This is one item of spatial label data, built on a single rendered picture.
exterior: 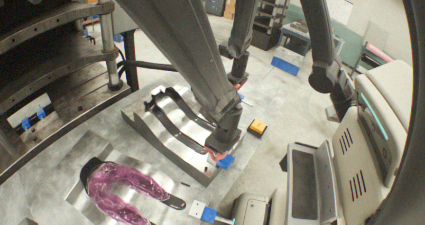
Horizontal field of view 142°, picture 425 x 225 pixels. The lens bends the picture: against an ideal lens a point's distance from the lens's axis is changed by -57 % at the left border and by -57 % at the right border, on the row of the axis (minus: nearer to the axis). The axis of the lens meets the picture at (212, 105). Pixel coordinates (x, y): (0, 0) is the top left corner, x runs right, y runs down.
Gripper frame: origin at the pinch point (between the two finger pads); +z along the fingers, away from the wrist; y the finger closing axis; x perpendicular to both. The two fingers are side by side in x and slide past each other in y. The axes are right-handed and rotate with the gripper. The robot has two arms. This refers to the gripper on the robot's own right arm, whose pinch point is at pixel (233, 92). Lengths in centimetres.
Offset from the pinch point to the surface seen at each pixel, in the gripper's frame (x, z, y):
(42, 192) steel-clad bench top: -27, 14, 88
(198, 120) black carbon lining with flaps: -4.1, 7.2, 18.3
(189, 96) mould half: -13.9, 2.8, 13.5
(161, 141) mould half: -6.5, 6.2, 36.2
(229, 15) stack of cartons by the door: -331, 75, -563
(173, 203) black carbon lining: 11, 10, 49
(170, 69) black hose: -42.5, 6.0, -1.1
